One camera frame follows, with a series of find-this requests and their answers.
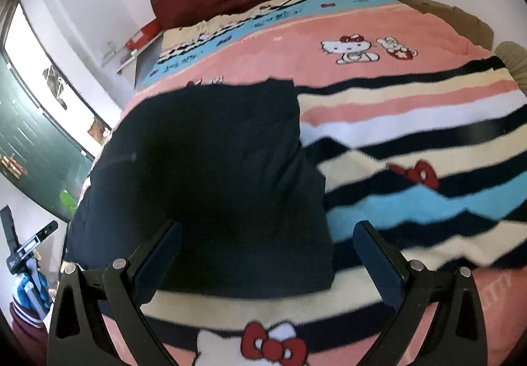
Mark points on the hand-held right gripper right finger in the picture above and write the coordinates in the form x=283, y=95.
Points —
x=378, y=263

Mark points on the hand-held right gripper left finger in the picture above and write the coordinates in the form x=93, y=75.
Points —
x=158, y=263

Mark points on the black garment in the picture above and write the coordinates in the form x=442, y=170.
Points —
x=206, y=185

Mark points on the blue white striped cloth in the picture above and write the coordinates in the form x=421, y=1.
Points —
x=31, y=294

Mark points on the window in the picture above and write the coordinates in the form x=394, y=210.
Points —
x=33, y=135

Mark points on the printed striped pink blanket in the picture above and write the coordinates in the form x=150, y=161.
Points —
x=411, y=111

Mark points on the red box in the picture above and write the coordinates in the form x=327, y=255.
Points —
x=140, y=37

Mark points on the beige fan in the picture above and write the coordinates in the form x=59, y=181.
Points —
x=514, y=61

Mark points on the brown cardboard sheet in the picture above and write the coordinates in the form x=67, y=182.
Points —
x=444, y=14

